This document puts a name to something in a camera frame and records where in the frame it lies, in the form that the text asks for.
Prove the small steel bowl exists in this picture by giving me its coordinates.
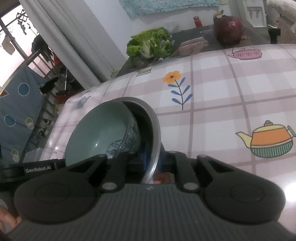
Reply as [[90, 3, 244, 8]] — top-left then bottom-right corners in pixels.
[[113, 97, 162, 184]]

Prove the green ceramic bowl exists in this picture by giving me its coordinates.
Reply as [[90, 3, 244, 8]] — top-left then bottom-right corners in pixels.
[[65, 101, 140, 166]]

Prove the person left hand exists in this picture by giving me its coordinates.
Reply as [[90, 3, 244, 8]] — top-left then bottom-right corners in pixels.
[[0, 206, 22, 233]]

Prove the blue hanging towel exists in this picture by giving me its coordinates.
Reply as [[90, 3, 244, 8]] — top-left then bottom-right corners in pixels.
[[1, 66, 46, 165]]

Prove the checked patterned tablecloth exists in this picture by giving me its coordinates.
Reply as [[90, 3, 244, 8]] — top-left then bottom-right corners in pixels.
[[41, 44, 295, 232]]

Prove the raw meat piece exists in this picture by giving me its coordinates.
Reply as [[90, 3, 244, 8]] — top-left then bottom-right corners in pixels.
[[178, 37, 209, 56]]

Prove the green lettuce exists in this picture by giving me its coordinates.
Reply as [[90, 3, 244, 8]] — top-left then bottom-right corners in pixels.
[[126, 27, 173, 59]]

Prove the red bottle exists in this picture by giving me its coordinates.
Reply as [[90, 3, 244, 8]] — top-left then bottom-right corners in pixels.
[[193, 16, 203, 28]]

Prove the red onion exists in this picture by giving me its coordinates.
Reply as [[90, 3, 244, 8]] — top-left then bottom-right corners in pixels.
[[213, 15, 243, 46]]

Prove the grey curtain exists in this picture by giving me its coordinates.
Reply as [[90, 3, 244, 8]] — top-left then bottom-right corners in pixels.
[[20, 1, 126, 89]]

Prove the white water dispenser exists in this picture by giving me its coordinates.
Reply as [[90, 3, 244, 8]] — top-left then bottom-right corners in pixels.
[[243, 0, 267, 28]]

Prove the white padded chair back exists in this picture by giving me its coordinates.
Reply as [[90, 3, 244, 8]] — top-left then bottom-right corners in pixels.
[[266, 0, 296, 23]]

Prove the teal wall cloth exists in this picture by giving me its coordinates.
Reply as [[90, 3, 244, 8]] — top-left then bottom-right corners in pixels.
[[119, 0, 220, 19]]

